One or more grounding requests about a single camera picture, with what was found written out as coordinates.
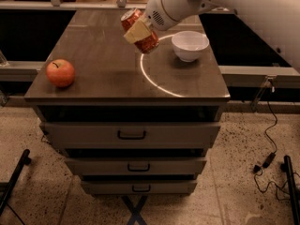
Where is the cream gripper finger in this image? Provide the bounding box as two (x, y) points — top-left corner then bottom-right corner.
(124, 19), (152, 44)

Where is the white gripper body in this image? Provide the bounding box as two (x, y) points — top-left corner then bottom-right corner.
(145, 0), (216, 31)

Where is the red coke can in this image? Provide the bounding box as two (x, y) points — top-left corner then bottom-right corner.
(121, 8), (158, 53)

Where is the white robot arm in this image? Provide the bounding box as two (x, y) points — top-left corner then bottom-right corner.
(125, 0), (300, 68)

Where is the white bowl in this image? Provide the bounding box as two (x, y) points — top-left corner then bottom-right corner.
(172, 31), (209, 62)

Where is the red apple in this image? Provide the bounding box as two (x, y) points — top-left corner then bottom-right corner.
(46, 59), (75, 88)

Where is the grey drawer cabinet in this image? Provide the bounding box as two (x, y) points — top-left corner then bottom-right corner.
(25, 10), (230, 182)

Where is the top grey drawer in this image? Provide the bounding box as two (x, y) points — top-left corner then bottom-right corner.
(40, 122), (220, 149)

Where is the grey drawer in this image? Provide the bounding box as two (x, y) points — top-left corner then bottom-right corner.
(66, 157), (206, 176)
(81, 180), (197, 195)
(40, 122), (220, 149)

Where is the middle grey drawer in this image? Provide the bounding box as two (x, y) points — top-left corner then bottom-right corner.
(66, 157), (206, 176)

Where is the bottom grey drawer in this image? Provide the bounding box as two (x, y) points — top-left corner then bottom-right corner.
(81, 180), (197, 195)

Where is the black left floor bar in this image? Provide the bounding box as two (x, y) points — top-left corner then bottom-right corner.
(0, 149), (31, 216)

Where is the black floor bar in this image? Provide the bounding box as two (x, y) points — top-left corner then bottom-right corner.
(0, 149), (31, 216)
(280, 156), (300, 225)

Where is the blue tape cross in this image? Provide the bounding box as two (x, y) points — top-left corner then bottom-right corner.
(122, 196), (147, 225)

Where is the black right floor bar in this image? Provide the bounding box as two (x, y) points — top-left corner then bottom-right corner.
(280, 156), (300, 225)

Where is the black power adapter cable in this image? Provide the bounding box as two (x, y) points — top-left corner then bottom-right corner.
(252, 78), (300, 203)

